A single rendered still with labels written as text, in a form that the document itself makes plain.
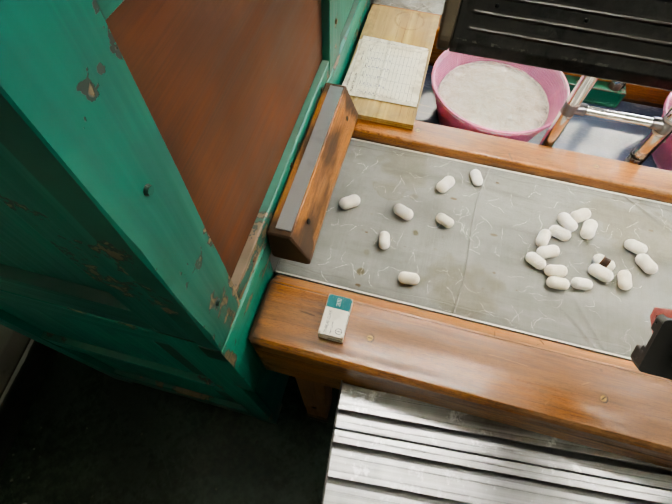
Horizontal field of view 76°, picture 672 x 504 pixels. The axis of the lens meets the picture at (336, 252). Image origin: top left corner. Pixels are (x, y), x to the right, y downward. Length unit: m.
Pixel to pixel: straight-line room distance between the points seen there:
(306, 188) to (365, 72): 0.36
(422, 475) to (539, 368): 0.22
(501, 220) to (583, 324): 0.20
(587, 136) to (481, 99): 0.24
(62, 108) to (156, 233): 0.12
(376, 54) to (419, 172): 0.28
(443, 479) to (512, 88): 0.75
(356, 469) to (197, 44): 0.56
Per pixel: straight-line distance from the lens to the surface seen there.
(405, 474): 0.69
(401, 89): 0.87
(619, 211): 0.88
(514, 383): 0.64
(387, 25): 1.03
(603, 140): 1.08
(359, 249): 0.69
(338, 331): 0.59
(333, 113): 0.70
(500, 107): 0.95
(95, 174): 0.27
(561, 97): 1.00
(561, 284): 0.73
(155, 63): 0.33
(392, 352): 0.61
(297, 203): 0.59
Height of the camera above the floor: 1.35
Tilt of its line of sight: 62 degrees down
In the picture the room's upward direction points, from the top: 2 degrees clockwise
